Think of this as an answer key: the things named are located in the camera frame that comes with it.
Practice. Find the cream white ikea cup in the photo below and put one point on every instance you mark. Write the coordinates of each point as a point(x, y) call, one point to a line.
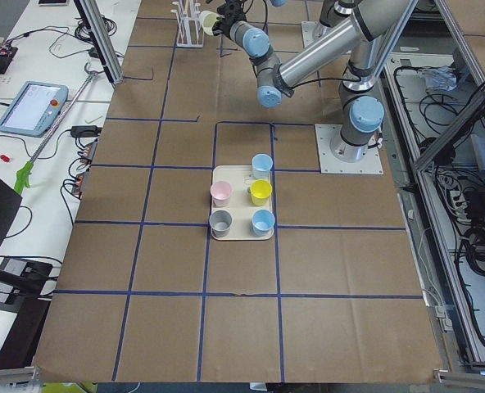
point(210, 22)

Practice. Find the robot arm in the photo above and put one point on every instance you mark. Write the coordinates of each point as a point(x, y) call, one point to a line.
point(363, 31)
point(292, 12)

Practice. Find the white cup drying rack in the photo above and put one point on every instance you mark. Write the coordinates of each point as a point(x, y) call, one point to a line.
point(190, 33)

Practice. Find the light blue ikea cup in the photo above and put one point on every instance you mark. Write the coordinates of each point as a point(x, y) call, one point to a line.
point(261, 166)

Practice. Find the pink ikea cup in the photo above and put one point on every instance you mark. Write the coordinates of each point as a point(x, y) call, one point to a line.
point(221, 192)

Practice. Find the yellow ikea cup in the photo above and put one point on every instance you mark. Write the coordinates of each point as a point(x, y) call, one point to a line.
point(260, 192)

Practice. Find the grey ikea cup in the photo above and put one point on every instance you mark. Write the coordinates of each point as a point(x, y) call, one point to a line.
point(220, 222)

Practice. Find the black power adapter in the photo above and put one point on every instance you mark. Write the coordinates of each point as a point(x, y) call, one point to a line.
point(85, 131)

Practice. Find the cream serving tray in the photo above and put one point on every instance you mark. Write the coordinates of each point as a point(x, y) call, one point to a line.
point(240, 206)

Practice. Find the teach pendant tablet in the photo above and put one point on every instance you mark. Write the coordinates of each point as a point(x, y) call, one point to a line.
point(34, 109)

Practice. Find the reacher grabber tool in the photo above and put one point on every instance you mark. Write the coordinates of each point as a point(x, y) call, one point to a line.
point(22, 175)

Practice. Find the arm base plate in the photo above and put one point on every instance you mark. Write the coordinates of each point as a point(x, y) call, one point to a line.
point(337, 157)
point(312, 31)

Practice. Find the aluminium frame post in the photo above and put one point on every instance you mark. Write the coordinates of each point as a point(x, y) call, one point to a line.
point(92, 20)

